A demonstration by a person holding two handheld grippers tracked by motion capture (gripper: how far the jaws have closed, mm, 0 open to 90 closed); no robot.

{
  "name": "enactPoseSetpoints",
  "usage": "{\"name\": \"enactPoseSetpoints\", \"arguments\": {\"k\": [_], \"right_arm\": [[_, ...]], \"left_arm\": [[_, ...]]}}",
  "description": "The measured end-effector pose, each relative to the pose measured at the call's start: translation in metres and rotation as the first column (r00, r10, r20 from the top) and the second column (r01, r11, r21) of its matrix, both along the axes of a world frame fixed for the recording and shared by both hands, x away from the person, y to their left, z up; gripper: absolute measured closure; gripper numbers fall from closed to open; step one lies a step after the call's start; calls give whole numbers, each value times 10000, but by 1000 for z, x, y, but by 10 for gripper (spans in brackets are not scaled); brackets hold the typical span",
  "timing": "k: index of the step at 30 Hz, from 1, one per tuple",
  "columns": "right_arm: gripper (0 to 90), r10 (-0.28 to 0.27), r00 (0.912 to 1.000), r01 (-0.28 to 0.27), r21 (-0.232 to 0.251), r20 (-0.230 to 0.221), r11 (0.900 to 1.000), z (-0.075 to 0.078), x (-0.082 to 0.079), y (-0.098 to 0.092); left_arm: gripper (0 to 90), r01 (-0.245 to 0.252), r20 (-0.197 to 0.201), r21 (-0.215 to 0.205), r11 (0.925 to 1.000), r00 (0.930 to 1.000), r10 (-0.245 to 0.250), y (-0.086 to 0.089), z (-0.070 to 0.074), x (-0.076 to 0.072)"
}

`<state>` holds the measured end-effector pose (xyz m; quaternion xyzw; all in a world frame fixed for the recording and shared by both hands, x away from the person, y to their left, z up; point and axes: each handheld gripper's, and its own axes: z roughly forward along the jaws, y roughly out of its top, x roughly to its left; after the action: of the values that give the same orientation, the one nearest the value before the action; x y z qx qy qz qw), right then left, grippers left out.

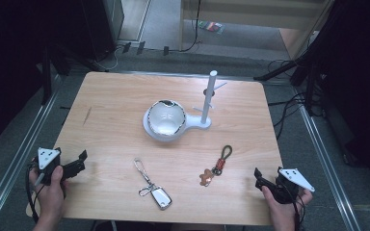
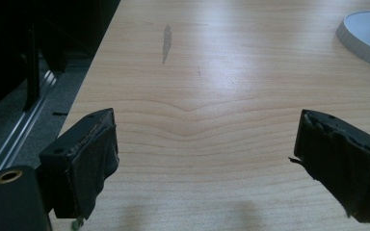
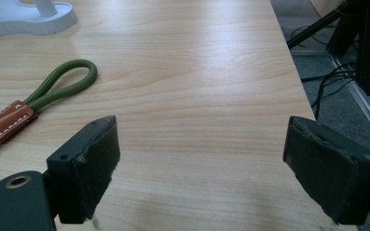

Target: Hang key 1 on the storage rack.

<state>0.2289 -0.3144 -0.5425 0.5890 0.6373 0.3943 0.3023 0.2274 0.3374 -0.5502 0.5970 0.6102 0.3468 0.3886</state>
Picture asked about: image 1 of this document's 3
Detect leather keychain with bear charm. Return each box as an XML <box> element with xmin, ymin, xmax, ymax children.
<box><xmin>198</xmin><ymin>143</ymin><xmax>234</xmax><ymax>188</ymax></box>

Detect dark cabinet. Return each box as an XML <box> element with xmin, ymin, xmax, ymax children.
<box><xmin>79</xmin><ymin>0</ymin><xmax>125</xmax><ymax>63</ymax></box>

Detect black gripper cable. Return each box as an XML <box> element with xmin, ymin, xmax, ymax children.
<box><xmin>287</xmin><ymin>181</ymin><xmax>306</xmax><ymax>231</ymax></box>
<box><xmin>24</xmin><ymin>162</ymin><xmax>42</xmax><ymax>224</ymax></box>

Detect dark curtain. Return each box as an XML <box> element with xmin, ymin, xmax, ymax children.
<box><xmin>0</xmin><ymin>0</ymin><xmax>89</xmax><ymax>153</ymax></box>
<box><xmin>310</xmin><ymin>0</ymin><xmax>370</xmax><ymax>185</ymax></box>

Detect black metal stand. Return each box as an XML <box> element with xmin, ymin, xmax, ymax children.
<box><xmin>40</xmin><ymin>40</ymin><xmax>79</xmax><ymax>106</ymax></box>
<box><xmin>252</xmin><ymin>53</ymin><xmax>324</xmax><ymax>117</ymax></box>

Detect black floor cables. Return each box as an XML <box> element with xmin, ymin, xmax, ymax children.
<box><xmin>266</xmin><ymin>59</ymin><xmax>306</xmax><ymax>141</ymax></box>

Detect black hanging cable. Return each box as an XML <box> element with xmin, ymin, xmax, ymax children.
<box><xmin>179</xmin><ymin>0</ymin><xmax>204</xmax><ymax>54</ymax></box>

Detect metal floor rail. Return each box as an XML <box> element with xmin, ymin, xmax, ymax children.
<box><xmin>296</xmin><ymin>95</ymin><xmax>364</xmax><ymax>231</ymax></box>
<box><xmin>0</xmin><ymin>72</ymin><xmax>63</xmax><ymax>231</ymax></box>

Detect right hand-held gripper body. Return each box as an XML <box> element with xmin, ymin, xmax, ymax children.
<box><xmin>273</xmin><ymin>166</ymin><xmax>316</xmax><ymax>205</ymax></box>

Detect person's right hand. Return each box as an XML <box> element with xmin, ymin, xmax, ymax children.
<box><xmin>261</xmin><ymin>186</ymin><xmax>314</xmax><ymax>225</ymax></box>

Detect colourful packet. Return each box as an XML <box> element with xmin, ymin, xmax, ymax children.
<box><xmin>198</xmin><ymin>20</ymin><xmax>226</xmax><ymax>35</ymax></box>

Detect white floor cable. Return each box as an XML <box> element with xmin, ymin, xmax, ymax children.
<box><xmin>93</xmin><ymin>47</ymin><xmax>123</xmax><ymax>73</ymax></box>

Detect white bowl with silver rim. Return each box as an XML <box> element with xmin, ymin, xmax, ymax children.
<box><xmin>146</xmin><ymin>98</ymin><xmax>188</xmax><ymax>137</ymax></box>

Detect silver car key with lanyard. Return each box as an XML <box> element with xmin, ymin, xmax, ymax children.
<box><xmin>132</xmin><ymin>157</ymin><xmax>173</xmax><ymax>212</ymax></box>

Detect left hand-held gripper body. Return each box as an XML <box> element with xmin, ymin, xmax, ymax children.
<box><xmin>32</xmin><ymin>146</ymin><xmax>66</xmax><ymax>187</ymax></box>

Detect white key rack with pole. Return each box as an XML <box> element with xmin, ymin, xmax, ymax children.
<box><xmin>142</xmin><ymin>69</ymin><xmax>229</xmax><ymax>142</ymax></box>

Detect person's left hand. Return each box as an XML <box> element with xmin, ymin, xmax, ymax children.
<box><xmin>28</xmin><ymin>165</ymin><xmax>68</xmax><ymax>222</ymax></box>

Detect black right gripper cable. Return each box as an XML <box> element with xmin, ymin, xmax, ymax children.
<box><xmin>287</xmin><ymin>181</ymin><xmax>306</xmax><ymax>231</ymax></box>

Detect light wooden shelf unit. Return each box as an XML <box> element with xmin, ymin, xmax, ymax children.
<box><xmin>178</xmin><ymin>0</ymin><xmax>336</xmax><ymax>62</ymax></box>

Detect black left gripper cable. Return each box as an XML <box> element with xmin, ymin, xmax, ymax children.
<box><xmin>24</xmin><ymin>162</ymin><xmax>42</xmax><ymax>224</ymax></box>

